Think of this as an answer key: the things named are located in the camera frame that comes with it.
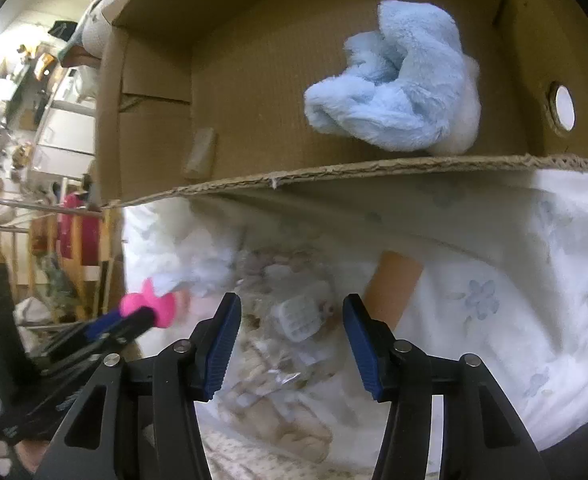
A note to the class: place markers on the white kitchen cabinet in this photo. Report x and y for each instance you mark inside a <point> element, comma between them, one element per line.
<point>61,127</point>

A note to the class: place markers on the white floral bed sheet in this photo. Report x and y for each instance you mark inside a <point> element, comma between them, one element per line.
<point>499,310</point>

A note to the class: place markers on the pink plush toy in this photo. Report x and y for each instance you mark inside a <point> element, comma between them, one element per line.
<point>154,305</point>

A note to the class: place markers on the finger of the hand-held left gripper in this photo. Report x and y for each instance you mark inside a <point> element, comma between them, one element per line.
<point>84,355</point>
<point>105,325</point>

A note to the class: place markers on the brown cardboard piece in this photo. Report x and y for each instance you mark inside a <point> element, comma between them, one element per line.
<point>394,287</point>

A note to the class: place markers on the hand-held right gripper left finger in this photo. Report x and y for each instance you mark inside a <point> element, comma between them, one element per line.
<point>221,347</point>

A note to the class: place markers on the magenta cloth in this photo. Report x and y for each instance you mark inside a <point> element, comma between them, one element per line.
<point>71,230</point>

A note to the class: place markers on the clear plastic bag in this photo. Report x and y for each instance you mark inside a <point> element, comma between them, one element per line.
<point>294,315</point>

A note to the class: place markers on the brown cardboard box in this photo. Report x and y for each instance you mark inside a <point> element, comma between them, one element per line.
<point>274,85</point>

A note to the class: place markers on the light blue plush toy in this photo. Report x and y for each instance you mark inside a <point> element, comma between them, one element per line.
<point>399,85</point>

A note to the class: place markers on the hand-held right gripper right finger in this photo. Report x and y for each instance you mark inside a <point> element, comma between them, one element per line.
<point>366,350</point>

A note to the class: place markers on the wooden rack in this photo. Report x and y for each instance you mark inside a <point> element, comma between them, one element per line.
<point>41,265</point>

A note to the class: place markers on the white fluffy plush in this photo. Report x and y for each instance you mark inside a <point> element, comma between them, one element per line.
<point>199,267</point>

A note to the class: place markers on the metal drying rack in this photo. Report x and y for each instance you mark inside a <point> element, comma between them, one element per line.
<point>39,205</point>

